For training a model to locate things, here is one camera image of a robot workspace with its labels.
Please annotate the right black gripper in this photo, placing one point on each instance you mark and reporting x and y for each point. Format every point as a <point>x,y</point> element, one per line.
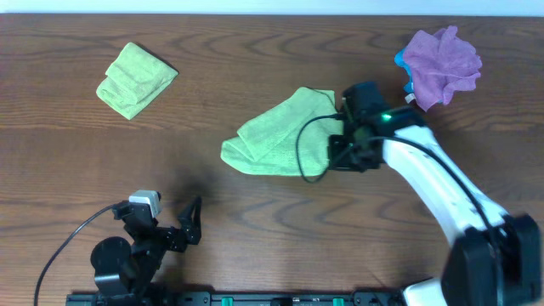
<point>337,152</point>

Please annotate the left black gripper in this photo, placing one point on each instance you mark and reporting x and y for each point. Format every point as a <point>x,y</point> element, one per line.
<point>179,237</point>

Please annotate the green microfiber cloth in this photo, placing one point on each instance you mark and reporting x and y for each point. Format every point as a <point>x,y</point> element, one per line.
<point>287,140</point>

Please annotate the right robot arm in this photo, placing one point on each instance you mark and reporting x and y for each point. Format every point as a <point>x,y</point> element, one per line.
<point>495,257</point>

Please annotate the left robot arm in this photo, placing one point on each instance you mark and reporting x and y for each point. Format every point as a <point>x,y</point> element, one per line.
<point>123,271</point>

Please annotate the blue cloth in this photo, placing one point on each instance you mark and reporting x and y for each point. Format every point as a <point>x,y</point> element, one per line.
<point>408,88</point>

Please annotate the purple cloth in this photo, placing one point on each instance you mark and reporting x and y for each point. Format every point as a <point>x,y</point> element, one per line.
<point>442,64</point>

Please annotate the folded green cloth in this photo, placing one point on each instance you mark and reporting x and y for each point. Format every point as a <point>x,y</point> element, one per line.
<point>133,80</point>

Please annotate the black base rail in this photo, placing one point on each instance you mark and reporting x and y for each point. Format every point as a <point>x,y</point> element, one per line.
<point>364,298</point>

